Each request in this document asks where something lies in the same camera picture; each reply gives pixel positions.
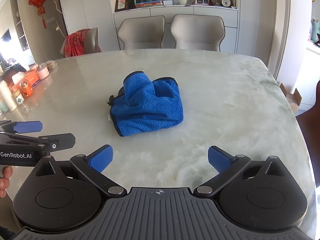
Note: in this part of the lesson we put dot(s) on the small jar with clover print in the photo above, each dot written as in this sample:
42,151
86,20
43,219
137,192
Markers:
18,98

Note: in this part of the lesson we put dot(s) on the cardboard box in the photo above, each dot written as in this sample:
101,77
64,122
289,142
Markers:
292,100

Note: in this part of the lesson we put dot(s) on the white bottle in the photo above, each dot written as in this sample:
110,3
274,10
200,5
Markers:
7,96

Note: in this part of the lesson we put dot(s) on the red patterned cloth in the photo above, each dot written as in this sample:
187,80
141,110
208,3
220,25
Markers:
76,43

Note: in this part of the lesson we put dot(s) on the small white box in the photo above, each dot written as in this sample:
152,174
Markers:
168,2

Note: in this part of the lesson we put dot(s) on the black television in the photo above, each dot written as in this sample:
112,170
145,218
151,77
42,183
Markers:
5,35

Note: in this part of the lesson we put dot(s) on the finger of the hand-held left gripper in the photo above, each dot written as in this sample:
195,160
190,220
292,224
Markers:
61,141
28,127

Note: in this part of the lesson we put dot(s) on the person's left hand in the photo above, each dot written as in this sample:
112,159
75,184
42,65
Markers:
5,175

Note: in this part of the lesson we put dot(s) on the white alarm clock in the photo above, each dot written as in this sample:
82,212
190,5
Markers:
225,2

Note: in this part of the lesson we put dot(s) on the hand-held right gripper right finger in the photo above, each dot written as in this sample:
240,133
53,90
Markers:
219,158

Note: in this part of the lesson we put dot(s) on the dark brown chair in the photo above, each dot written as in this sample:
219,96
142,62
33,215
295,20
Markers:
310,135

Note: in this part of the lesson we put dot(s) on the dark picture frame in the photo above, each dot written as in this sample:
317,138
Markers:
121,4

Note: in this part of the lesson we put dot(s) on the red knot wall ornament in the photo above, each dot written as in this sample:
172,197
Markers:
38,1

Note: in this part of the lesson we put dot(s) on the pink round tin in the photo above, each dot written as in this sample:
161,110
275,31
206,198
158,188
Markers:
43,73

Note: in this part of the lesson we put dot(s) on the white decorative branch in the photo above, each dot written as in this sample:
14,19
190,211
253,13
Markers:
58,12

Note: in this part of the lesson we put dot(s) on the orange toy jar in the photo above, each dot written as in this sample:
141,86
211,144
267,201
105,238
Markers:
25,88

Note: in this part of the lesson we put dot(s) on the blue towel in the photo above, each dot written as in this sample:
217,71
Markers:
147,107

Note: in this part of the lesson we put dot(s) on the beige dining chair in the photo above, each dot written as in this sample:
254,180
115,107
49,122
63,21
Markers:
141,32
197,32

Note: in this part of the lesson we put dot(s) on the beige chair with red cloth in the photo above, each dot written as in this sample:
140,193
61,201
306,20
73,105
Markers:
93,41

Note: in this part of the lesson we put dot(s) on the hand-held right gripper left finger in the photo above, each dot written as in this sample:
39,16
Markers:
101,158

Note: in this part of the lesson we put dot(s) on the teal ornament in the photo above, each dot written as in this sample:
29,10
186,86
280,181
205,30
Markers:
315,28

